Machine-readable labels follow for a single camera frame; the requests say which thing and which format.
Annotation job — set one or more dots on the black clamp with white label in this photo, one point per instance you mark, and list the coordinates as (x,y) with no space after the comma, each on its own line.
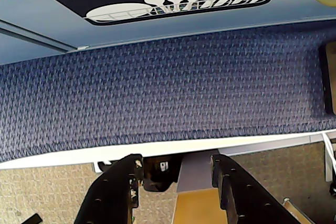
(157,179)

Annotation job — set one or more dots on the small black flat object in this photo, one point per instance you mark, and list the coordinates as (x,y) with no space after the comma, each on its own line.
(32,220)

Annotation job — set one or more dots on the light wooden frame piece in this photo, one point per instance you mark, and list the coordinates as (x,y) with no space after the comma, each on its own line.
(294,208)

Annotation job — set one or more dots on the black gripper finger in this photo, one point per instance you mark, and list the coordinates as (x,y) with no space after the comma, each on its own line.
(110,197)
(249,203)

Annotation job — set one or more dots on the black framed wooden panel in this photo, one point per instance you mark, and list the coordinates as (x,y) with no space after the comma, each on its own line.
(331,77)

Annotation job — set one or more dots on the blue toy kitchen cabinet door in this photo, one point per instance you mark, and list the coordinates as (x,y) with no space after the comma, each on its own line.
(204,27)

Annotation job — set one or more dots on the gray post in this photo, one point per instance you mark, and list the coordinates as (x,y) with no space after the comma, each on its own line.
(194,176)

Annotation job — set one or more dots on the white bracket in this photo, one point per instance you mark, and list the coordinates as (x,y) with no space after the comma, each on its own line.
(97,167)

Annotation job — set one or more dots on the yellow wooden board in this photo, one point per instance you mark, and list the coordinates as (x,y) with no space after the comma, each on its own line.
(194,208)

